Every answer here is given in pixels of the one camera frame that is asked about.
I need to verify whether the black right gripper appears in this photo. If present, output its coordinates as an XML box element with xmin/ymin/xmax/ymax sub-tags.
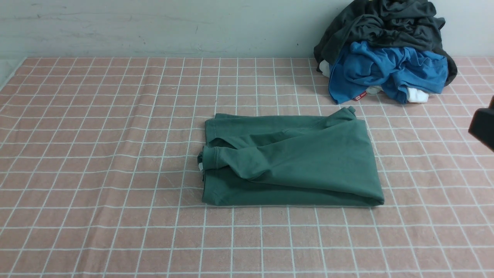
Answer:
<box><xmin>468</xmin><ymin>97</ymin><xmax>494</xmax><ymax>151</ymax></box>

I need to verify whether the blue garment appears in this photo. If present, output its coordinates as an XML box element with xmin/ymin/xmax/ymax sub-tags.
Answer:
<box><xmin>328</xmin><ymin>42</ymin><xmax>448</xmax><ymax>104</ymax></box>

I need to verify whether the green long sleeve shirt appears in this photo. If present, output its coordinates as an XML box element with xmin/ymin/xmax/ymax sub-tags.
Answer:
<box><xmin>198</xmin><ymin>107</ymin><xmax>385</xmax><ymax>207</ymax></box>

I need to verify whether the pink checkered tablecloth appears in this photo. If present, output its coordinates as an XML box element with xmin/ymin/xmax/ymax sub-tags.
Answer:
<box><xmin>0</xmin><ymin>58</ymin><xmax>494</xmax><ymax>278</ymax></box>

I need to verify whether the dark grey garment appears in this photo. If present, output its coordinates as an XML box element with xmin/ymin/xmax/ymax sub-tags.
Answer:
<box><xmin>313</xmin><ymin>0</ymin><xmax>458</xmax><ymax>86</ymax></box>

